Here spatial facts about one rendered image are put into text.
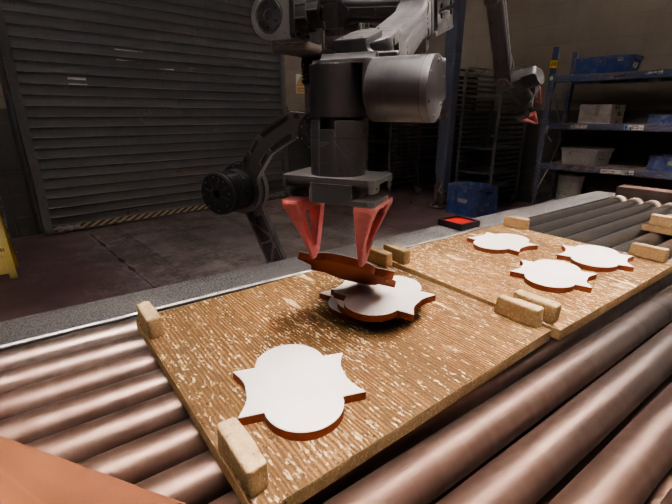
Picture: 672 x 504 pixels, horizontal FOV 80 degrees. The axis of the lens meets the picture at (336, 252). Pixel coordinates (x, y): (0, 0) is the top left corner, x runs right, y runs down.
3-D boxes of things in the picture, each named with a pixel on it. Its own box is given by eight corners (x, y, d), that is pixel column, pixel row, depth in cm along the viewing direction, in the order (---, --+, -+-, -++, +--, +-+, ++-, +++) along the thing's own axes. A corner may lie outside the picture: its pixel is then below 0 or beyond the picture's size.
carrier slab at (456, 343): (137, 329, 54) (135, 318, 53) (366, 264, 78) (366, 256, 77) (258, 533, 28) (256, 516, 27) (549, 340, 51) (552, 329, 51)
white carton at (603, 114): (576, 124, 465) (580, 104, 458) (590, 124, 478) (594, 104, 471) (609, 125, 436) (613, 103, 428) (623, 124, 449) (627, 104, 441)
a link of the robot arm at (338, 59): (327, 58, 42) (297, 51, 38) (389, 54, 39) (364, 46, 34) (328, 126, 45) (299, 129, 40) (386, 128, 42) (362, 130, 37)
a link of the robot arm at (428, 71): (365, 108, 50) (357, 29, 45) (460, 108, 44) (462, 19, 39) (317, 146, 41) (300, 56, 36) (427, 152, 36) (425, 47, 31)
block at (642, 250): (626, 255, 78) (630, 242, 77) (630, 253, 79) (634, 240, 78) (664, 264, 73) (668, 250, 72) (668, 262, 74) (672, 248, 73)
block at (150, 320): (137, 322, 53) (134, 302, 52) (152, 317, 54) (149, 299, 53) (149, 341, 48) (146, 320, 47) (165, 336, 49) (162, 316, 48)
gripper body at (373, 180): (310, 182, 48) (309, 116, 45) (393, 189, 44) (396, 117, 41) (281, 191, 42) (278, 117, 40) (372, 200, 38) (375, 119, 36)
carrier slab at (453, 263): (377, 262, 78) (377, 255, 78) (501, 229, 101) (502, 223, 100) (558, 341, 51) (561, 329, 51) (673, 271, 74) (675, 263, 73)
